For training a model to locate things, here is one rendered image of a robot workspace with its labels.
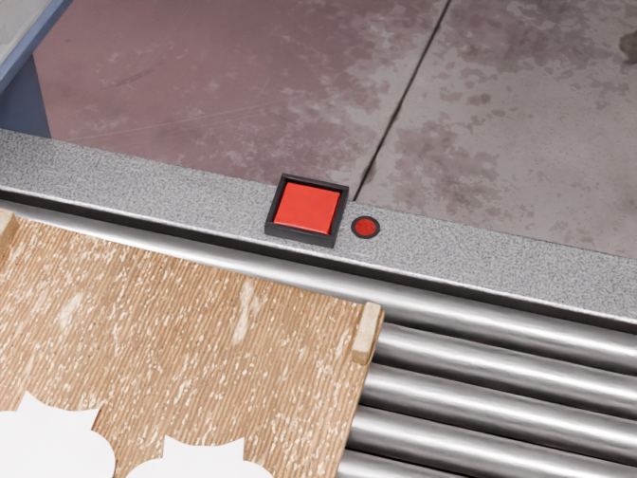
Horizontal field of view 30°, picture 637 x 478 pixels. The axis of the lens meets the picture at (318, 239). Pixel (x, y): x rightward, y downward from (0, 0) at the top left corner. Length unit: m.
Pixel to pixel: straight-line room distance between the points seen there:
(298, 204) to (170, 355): 0.23
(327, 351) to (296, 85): 1.59
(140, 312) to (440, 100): 1.61
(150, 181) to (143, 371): 0.26
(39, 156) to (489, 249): 0.51
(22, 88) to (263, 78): 1.12
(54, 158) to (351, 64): 1.49
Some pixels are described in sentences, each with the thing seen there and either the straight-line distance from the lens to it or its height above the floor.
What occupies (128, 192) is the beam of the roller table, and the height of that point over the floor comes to 0.92.
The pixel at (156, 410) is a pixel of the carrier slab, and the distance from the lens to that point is 1.14.
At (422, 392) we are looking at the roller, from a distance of 1.17.
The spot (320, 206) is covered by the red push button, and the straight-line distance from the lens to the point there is 1.28.
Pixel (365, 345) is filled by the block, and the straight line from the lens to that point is 1.14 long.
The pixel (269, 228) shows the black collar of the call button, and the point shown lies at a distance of 1.26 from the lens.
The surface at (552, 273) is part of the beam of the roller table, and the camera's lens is 1.27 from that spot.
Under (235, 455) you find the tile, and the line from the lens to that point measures 1.10.
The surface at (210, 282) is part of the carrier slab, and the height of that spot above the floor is 0.94.
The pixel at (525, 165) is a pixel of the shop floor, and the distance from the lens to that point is 2.60.
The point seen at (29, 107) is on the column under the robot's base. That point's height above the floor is 0.70.
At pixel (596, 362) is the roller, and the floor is 0.90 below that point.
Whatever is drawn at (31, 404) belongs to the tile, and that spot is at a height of 0.95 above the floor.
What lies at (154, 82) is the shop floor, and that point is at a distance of 2.73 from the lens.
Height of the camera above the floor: 1.92
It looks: 52 degrees down
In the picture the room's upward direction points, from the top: 3 degrees clockwise
